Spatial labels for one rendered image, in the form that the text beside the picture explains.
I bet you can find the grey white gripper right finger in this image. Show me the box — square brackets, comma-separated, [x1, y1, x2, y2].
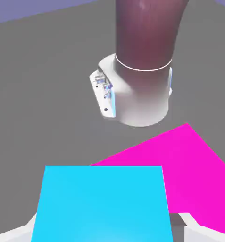
[169, 212, 225, 242]

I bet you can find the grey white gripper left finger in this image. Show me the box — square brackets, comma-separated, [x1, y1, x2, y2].
[0, 213, 37, 242]

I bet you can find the small cyan cube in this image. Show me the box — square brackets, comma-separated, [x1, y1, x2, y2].
[31, 165, 174, 242]

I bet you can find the large magenta box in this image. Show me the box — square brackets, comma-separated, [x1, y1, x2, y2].
[89, 122, 225, 237]

